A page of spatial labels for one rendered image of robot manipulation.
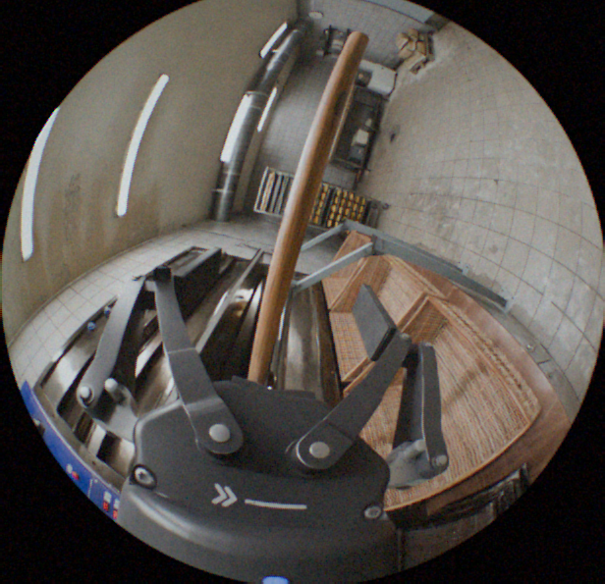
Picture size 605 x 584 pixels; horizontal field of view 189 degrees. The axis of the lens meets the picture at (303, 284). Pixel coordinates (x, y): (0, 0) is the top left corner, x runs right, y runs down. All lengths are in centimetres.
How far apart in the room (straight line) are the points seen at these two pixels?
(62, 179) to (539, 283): 260
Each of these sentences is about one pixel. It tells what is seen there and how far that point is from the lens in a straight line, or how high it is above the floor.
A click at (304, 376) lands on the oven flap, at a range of 88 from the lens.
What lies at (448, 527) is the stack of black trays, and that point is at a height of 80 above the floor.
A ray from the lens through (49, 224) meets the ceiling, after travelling 148.
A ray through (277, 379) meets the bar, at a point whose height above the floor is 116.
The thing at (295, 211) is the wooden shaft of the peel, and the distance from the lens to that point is 23.
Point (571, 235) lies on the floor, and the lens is 131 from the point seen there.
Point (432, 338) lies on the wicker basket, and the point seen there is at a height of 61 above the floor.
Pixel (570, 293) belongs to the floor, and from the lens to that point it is 122.
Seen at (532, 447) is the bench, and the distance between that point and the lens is 66.
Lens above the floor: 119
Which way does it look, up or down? 7 degrees down
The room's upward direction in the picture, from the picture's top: 76 degrees counter-clockwise
